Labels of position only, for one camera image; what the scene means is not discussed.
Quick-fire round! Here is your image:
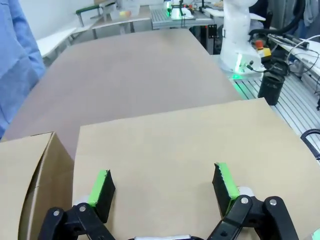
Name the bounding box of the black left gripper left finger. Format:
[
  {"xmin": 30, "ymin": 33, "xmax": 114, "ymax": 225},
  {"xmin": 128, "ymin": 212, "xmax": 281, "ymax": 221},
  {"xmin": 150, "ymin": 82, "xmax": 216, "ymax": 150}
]
[{"xmin": 37, "ymin": 169, "xmax": 117, "ymax": 240}]

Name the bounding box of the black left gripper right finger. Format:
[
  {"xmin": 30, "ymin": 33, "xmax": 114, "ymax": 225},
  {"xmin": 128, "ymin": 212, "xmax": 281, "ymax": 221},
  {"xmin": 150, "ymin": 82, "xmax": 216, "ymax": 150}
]
[{"xmin": 207, "ymin": 161, "xmax": 300, "ymax": 240}]

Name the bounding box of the cardboard box holding grey case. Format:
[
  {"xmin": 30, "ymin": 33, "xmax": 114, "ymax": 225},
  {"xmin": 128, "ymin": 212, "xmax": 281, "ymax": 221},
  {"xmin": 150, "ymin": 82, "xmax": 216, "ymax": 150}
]
[{"xmin": 71, "ymin": 97, "xmax": 320, "ymax": 240}]

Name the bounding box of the cardboard box holding navy case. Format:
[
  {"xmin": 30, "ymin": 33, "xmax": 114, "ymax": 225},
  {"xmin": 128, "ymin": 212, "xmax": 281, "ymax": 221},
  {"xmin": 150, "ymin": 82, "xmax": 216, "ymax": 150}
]
[{"xmin": 0, "ymin": 131, "xmax": 75, "ymax": 240}]

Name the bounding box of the aluminium profile platform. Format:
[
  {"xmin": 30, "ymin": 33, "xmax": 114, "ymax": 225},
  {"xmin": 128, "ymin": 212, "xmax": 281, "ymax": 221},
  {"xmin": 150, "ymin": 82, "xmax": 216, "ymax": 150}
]
[{"xmin": 211, "ymin": 53, "xmax": 320, "ymax": 141}]

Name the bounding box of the black cylindrical cup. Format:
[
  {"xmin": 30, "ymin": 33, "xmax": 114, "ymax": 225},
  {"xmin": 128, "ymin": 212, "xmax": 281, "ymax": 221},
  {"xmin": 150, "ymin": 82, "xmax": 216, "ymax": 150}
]
[{"xmin": 257, "ymin": 72, "xmax": 286, "ymax": 106}]

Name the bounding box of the yellow emergency stop button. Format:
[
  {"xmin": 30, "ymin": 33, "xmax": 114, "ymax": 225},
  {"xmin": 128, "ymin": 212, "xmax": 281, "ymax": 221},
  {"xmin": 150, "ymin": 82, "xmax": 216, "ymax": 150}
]
[{"xmin": 254, "ymin": 40, "xmax": 272, "ymax": 59}]

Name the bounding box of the black mounting plate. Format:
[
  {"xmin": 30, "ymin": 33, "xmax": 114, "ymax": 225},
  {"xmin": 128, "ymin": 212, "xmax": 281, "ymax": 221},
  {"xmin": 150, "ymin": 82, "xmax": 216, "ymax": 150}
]
[{"xmin": 206, "ymin": 24, "xmax": 218, "ymax": 39}]

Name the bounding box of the person in blue shirt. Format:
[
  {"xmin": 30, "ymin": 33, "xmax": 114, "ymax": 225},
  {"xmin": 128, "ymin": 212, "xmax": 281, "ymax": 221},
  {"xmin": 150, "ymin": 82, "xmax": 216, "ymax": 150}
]
[{"xmin": 0, "ymin": 0, "xmax": 46, "ymax": 141}]

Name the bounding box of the white side table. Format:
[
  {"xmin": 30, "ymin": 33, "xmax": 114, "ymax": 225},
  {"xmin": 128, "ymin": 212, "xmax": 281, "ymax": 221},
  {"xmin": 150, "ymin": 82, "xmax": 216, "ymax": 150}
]
[{"xmin": 36, "ymin": 26, "xmax": 78, "ymax": 60}]

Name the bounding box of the long white bench table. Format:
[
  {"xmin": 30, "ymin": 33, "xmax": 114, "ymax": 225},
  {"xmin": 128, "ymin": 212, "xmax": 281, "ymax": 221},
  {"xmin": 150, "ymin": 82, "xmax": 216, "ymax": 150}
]
[{"xmin": 89, "ymin": 17, "xmax": 152, "ymax": 40}]

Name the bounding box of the white device with green light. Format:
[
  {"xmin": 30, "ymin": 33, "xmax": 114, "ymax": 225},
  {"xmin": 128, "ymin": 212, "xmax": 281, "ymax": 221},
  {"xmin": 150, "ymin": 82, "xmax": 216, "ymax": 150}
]
[{"xmin": 163, "ymin": 0, "xmax": 196, "ymax": 20}]

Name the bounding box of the aluminium roller table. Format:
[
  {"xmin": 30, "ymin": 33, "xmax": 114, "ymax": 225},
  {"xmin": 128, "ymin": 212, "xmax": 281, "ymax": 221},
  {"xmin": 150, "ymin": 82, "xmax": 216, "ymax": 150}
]
[{"xmin": 149, "ymin": 4, "xmax": 218, "ymax": 30}]

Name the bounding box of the green topped metal stand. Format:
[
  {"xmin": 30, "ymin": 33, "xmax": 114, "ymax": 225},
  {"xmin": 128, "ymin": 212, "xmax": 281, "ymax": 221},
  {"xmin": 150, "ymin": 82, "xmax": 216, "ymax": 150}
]
[{"xmin": 76, "ymin": 4, "xmax": 101, "ymax": 27}]

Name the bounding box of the grey hanging jacket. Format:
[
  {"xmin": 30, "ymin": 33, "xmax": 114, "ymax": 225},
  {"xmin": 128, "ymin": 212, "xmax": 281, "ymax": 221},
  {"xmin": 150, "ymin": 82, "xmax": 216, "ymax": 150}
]
[{"xmin": 302, "ymin": 0, "xmax": 320, "ymax": 27}]

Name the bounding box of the black looped cable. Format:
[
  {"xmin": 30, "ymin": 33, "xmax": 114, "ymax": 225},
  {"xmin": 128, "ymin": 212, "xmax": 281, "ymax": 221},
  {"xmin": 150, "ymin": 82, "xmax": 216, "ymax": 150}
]
[{"xmin": 299, "ymin": 128, "xmax": 320, "ymax": 161}]

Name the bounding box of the black cable hose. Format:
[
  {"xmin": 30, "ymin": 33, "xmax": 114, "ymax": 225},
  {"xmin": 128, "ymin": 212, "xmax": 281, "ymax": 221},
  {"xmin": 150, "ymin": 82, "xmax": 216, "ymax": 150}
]
[{"xmin": 248, "ymin": 0, "xmax": 307, "ymax": 37}]

